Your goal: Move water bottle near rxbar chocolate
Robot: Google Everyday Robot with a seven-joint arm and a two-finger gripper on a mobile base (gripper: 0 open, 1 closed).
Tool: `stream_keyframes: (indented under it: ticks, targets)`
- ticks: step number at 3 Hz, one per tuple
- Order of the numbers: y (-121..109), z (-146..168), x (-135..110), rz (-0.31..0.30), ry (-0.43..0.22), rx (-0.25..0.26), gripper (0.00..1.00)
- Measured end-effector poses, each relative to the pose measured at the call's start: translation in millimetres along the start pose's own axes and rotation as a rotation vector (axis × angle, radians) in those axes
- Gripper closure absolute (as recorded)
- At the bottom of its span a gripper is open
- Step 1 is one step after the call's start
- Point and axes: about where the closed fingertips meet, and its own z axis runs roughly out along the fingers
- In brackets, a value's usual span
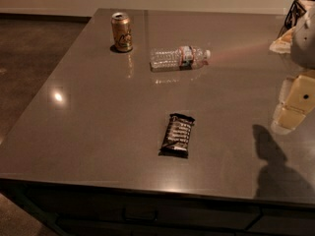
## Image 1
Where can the black rxbar chocolate wrapper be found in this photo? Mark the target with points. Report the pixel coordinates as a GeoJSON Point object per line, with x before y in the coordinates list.
{"type": "Point", "coordinates": [177, 135]}

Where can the gold soda can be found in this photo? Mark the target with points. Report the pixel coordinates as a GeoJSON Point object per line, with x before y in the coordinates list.
{"type": "Point", "coordinates": [121, 29]}

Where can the black wire basket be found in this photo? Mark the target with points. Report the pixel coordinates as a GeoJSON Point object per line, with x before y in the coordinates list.
{"type": "Point", "coordinates": [297, 9]}

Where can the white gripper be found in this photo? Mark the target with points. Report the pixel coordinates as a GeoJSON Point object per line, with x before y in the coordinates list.
{"type": "Point", "coordinates": [304, 44]}

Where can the clear plastic water bottle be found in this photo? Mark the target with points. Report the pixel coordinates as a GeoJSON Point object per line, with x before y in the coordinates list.
{"type": "Point", "coordinates": [177, 59]}

